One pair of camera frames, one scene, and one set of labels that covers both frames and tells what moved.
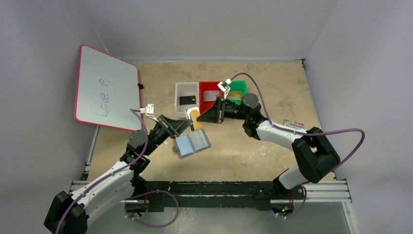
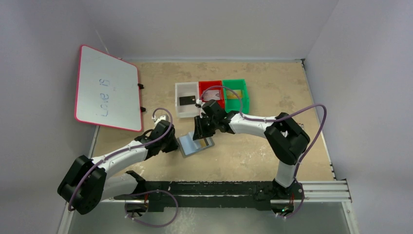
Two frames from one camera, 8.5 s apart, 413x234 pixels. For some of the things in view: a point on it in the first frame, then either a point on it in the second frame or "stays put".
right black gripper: (220, 110) to (200, 126)
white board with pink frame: (106, 89) stays put
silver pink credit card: (210, 95) stays put
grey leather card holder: (186, 145) stays put
